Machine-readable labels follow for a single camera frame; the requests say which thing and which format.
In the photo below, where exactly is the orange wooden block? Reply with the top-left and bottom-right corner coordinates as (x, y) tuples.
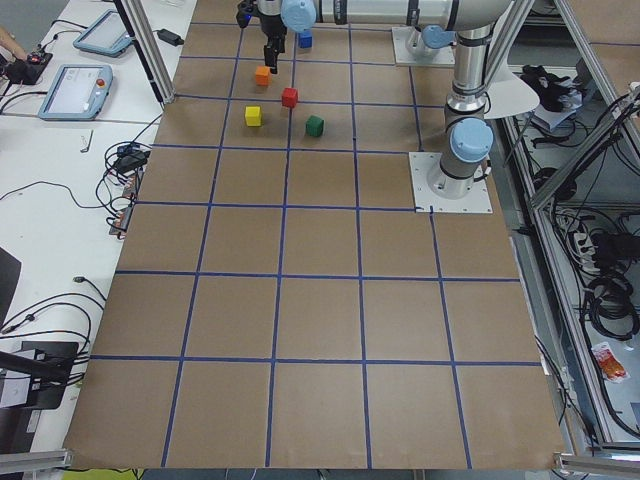
(254, 65), (271, 87)

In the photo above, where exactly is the far teach pendant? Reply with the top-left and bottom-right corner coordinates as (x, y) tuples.
(73, 9), (132, 58)

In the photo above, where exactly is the aluminium frame post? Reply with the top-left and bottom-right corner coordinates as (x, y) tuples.
(114, 0), (175, 105)

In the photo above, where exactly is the green wooden block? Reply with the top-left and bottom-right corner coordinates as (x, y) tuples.
(305, 115), (325, 138)

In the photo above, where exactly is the red snack packet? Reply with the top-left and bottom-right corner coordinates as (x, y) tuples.
(591, 342), (628, 383)

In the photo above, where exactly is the teach pendant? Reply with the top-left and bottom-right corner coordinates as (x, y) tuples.
(38, 64), (113, 121)
(73, 9), (132, 58)

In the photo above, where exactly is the red wooden block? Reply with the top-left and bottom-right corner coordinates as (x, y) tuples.
(281, 87), (299, 109)

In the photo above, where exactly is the yellow wooden block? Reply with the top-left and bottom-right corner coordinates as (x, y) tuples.
(244, 105), (262, 127)

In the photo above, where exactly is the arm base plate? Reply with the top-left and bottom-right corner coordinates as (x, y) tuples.
(409, 152), (493, 214)
(392, 25), (455, 68)

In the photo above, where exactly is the black power adapter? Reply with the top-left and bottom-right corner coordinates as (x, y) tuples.
(156, 29), (184, 46)

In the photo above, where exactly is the blue wooden block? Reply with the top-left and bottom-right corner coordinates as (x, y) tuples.
(298, 30), (313, 49)

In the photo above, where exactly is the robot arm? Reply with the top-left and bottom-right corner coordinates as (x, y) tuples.
(421, 1), (533, 199)
(236, 0), (459, 74)

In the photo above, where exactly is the near teach pendant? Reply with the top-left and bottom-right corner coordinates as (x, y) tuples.
(38, 64), (113, 121)

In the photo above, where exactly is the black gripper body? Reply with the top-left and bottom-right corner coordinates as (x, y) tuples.
(260, 13), (287, 46)

